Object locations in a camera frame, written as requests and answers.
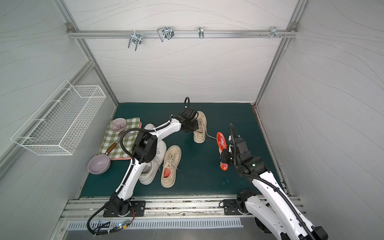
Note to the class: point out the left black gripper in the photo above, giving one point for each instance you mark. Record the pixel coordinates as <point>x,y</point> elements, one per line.
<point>192,125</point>

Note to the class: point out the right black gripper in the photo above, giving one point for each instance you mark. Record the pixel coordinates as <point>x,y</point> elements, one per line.
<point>236,143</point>

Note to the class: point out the beige lace sneaker with laces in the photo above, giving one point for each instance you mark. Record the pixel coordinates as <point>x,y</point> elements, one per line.
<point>201,133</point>

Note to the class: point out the red orange insole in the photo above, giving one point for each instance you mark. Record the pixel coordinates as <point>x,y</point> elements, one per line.
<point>222,145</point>

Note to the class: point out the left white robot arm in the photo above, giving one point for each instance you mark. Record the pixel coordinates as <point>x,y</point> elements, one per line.
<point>143,152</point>

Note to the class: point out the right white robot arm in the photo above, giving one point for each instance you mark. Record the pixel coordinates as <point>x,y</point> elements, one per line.
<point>277,214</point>

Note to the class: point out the red insole in front sneaker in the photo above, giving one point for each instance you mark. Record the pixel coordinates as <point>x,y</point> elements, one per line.
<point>167,172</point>

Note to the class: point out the white sneaker rear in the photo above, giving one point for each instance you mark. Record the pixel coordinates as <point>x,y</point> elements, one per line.
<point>150,127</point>

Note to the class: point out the white sneaker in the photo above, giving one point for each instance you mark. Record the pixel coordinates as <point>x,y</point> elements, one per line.
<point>148,174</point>
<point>150,127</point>

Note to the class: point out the beige lace sneaker near front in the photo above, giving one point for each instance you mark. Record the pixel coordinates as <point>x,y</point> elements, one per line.
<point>172,159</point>

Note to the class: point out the white sneaker front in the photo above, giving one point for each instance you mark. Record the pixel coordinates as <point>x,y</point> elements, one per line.
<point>148,174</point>

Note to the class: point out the metal clip hook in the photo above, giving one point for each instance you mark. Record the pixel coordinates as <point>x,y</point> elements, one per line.
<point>201,32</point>

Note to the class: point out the metal U-bolt hook middle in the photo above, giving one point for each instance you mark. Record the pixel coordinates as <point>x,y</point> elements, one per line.
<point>165,33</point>

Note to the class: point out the metal u-bolt hook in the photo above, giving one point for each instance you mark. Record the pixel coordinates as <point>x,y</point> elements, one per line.
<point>165,33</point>
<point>135,40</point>

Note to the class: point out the metal U-bolt hook left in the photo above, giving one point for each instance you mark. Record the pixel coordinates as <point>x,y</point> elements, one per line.
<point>135,40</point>

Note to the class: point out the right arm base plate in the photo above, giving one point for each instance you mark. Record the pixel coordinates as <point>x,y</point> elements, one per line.
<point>234,207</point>

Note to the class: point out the white slotted cable duct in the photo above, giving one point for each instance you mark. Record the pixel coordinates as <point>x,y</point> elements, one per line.
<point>150,224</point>

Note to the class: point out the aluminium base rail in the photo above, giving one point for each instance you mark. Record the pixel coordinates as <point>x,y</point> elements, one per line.
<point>157,207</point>

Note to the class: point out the metal crossbar rail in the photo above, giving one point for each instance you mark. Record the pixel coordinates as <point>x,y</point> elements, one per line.
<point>179,34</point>

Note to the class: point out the purple saucepan wooden handle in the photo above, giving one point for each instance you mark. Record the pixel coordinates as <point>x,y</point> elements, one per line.
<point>101,163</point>

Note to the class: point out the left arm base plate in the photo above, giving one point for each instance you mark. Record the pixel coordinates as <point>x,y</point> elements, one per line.
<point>136,208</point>

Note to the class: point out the metal bracket hook right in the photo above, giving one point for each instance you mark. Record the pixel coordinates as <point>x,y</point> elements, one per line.
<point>274,33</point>

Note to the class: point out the white wire basket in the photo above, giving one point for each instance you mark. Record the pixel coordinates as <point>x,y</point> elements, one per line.
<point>57,127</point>

